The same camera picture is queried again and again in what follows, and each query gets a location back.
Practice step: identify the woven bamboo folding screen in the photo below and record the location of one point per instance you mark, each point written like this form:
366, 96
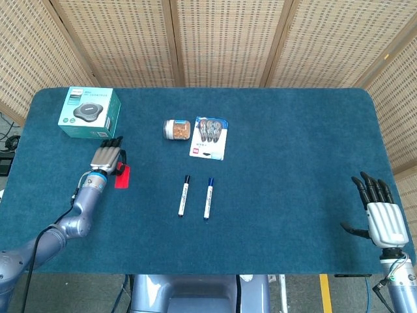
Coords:
208, 42

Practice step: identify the red card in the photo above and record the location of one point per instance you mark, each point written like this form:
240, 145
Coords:
123, 177

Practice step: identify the black equipment on floor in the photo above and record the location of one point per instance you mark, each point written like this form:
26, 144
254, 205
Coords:
8, 153

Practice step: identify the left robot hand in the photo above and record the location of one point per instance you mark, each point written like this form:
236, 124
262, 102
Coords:
106, 156

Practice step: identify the blue blister pack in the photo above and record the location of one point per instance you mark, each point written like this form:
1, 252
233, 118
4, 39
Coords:
209, 138

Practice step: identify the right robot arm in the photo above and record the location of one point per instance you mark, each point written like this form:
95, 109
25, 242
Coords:
399, 283

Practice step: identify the blue cap whiteboard marker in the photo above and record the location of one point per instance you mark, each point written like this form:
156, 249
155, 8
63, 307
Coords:
208, 199

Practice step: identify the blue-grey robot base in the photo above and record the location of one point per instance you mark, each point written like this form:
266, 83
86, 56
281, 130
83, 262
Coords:
198, 293

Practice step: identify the black cap whiteboard marker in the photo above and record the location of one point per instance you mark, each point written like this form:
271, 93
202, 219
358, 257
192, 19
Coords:
184, 195

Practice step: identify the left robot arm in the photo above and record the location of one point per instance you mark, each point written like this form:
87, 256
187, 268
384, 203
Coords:
58, 221

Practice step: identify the blue felt table mat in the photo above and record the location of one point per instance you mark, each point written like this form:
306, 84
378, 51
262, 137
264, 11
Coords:
228, 195

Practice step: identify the small jar with silver lid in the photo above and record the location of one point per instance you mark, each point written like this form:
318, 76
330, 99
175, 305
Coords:
177, 129

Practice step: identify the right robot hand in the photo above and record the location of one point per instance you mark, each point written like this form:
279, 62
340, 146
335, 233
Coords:
382, 221

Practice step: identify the teal speaker product box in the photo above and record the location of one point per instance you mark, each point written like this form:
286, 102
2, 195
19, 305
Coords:
89, 112

